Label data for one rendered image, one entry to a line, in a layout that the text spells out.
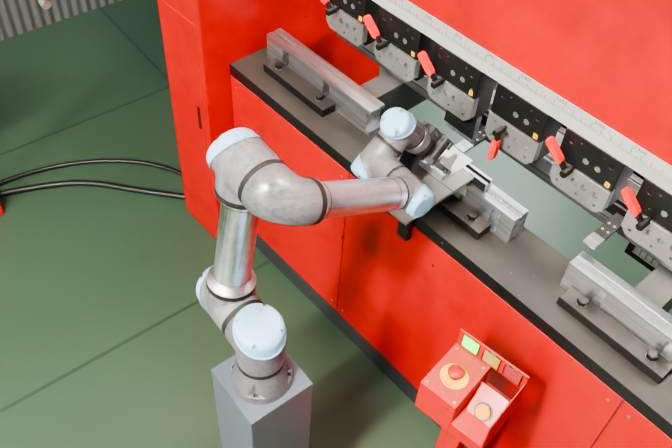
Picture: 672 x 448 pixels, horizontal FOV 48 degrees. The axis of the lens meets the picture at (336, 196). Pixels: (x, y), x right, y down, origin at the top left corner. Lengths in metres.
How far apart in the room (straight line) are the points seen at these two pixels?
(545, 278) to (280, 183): 0.88
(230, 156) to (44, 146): 2.28
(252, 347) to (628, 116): 0.93
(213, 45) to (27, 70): 1.82
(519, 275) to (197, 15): 1.23
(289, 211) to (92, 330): 1.66
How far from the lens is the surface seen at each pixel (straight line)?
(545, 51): 1.71
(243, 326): 1.71
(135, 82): 3.96
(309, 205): 1.44
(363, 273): 2.50
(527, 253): 2.09
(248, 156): 1.46
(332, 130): 2.32
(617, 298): 1.96
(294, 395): 1.88
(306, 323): 2.91
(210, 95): 2.60
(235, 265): 1.68
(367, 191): 1.57
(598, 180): 1.77
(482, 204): 2.08
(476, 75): 1.86
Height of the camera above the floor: 2.43
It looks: 47 degrees down
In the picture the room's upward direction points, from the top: 4 degrees clockwise
